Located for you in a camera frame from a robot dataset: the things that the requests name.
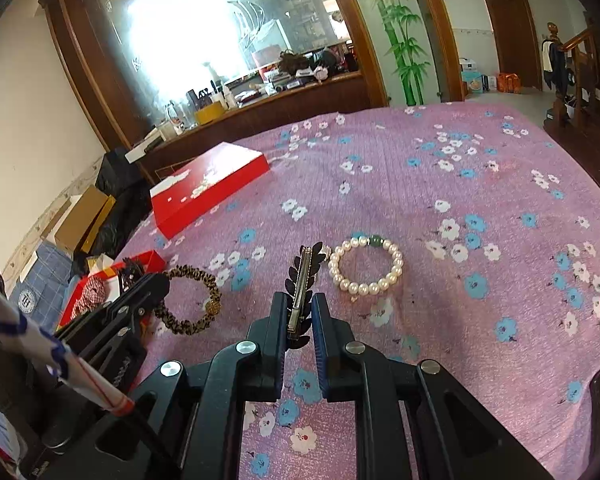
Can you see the purple floral blanket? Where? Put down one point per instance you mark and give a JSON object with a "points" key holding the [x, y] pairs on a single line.
{"points": [[430, 310]]}

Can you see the white appliance box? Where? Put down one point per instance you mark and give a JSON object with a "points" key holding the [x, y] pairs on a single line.
{"points": [[471, 77]]}

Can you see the red cardboard box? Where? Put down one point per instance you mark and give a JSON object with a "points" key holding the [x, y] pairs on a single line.
{"points": [[150, 260]]}

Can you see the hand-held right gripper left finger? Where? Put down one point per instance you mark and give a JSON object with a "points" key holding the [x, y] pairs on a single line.
{"points": [[280, 345]]}

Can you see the wooden counter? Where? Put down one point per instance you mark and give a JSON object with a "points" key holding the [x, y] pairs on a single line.
{"points": [[280, 110]]}

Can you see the striped white stick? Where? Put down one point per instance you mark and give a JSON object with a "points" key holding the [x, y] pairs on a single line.
{"points": [[40, 345]]}

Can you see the blue checked cloth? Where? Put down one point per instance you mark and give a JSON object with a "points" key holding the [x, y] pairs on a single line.
{"points": [[45, 285]]}

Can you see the plaid fabric scrunchie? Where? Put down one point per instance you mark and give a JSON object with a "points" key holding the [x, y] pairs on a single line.
{"points": [[94, 292]]}

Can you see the red box lid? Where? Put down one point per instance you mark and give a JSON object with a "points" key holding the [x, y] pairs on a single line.
{"points": [[205, 190]]}

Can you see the yellow box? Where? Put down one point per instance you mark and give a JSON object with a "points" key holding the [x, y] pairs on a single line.
{"points": [[210, 114]]}

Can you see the orange bags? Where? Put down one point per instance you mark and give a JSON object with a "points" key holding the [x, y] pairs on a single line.
{"points": [[510, 82]]}

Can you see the green bamboo wall painting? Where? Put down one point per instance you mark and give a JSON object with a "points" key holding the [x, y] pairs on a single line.
{"points": [[400, 35]]}

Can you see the clothes on stair post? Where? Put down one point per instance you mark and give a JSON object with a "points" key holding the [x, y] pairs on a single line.
{"points": [[554, 62]]}

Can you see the black leaf hair clip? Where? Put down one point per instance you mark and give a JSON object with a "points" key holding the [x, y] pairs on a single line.
{"points": [[300, 285]]}

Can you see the wood-framed glass window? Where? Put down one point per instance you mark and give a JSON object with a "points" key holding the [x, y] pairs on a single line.
{"points": [[180, 35]]}

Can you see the wooden stair railing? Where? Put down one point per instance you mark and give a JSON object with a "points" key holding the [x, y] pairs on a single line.
{"points": [[585, 85]]}

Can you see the brown wooden door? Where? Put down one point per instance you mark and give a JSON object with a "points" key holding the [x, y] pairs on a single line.
{"points": [[510, 30]]}

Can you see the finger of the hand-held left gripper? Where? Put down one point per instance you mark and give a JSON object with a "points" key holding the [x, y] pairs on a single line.
{"points": [[150, 287], [130, 320]]}

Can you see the black hair claw clip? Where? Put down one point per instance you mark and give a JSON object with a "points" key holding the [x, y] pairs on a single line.
{"points": [[129, 272]]}

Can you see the brown cardboard box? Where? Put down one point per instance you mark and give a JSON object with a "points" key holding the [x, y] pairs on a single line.
{"points": [[80, 215]]}

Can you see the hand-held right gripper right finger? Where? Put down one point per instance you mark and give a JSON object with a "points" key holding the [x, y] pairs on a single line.
{"points": [[322, 350]]}

